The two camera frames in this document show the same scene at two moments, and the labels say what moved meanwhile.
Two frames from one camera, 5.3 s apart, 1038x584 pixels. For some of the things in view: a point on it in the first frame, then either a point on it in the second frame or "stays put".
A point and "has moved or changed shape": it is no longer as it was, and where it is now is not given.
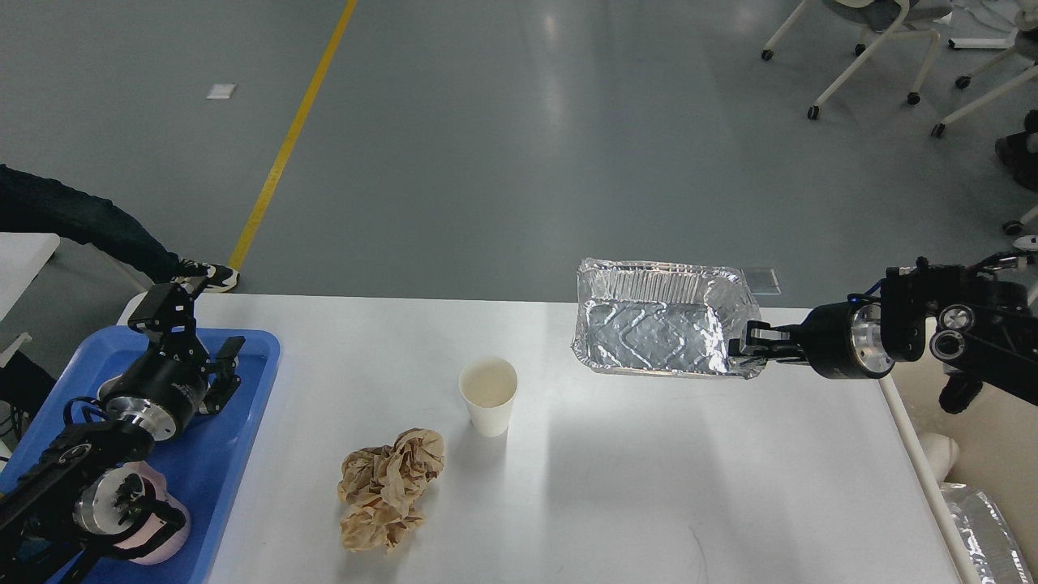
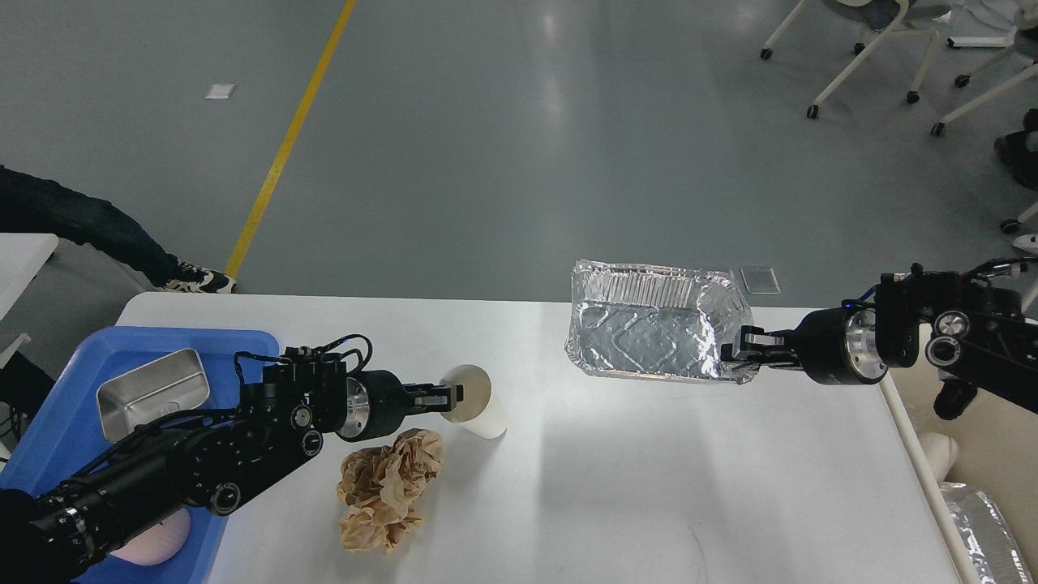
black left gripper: x=162 y=391 -> x=376 y=403
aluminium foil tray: x=660 y=317 stays put
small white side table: x=23 y=255 stays put
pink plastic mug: x=164 y=497 stays put
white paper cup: x=489 y=385 has moved or changed shape
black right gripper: x=840 y=341 stays put
